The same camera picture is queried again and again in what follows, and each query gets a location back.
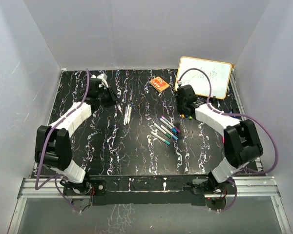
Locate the small whiteboard yellow frame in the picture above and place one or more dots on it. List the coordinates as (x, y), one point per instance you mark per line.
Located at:
(205, 76)

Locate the green capped white marker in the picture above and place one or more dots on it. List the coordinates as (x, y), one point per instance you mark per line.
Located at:
(127, 120)

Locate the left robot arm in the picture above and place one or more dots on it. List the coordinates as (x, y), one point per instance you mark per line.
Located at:
(53, 148)

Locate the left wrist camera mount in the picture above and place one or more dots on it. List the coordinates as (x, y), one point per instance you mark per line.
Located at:
(103, 82)

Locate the teal capped white marker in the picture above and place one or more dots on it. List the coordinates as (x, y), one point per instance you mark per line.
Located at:
(160, 138)

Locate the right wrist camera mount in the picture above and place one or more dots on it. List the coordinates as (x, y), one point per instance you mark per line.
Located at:
(183, 82)

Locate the aluminium frame rail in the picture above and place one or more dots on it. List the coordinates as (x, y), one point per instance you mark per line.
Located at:
(243, 185)

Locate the purple capped white marker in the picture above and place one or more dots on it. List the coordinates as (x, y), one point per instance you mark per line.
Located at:
(169, 124)

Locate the orange card packet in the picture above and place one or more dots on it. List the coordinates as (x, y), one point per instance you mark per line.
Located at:
(159, 84)

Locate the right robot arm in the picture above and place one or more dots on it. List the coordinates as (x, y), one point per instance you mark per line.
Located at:
(241, 141)

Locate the light blue capped marker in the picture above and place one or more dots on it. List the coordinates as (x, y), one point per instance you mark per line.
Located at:
(169, 132)

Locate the blue capped white marker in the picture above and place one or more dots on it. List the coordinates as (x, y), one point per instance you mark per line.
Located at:
(174, 127)

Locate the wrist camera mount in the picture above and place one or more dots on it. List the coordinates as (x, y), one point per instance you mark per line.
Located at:
(183, 82)
(103, 82)

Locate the dark blue capped marker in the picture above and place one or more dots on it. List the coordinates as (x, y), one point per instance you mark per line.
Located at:
(126, 115)

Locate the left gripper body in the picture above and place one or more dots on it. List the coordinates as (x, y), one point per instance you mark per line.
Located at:
(106, 98)

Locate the dark green capped marker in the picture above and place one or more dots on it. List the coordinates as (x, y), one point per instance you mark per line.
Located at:
(163, 130)

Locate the yellow capped white marker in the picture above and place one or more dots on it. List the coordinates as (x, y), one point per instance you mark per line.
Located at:
(131, 111)

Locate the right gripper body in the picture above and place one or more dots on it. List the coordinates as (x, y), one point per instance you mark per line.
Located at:
(181, 105)

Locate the orange capped white marker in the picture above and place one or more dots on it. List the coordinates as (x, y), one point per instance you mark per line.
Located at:
(119, 108)

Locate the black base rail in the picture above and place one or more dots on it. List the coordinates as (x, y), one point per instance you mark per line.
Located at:
(148, 189)

